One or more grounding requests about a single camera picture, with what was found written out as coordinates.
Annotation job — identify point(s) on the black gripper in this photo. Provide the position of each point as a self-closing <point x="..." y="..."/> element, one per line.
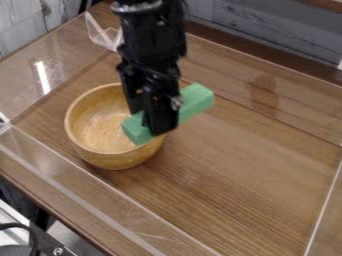
<point x="153" y="44"/>

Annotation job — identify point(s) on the green rectangular block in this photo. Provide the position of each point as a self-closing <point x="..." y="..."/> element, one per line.
<point x="197" y="99"/>

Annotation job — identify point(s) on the black metal frame with bolt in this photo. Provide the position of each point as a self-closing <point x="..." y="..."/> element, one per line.
<point x="45" y="245"/>

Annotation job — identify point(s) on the clear acrylic corner bracket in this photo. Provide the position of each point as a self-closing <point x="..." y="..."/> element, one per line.
<point x="105" y="37"/>

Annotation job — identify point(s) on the clear acrylic tray wall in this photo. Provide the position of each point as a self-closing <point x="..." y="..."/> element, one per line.
<point x="100" y="213"/>

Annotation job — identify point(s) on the brown wooden bowl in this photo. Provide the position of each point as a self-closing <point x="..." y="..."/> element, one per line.
<point x="92" y="126"/>

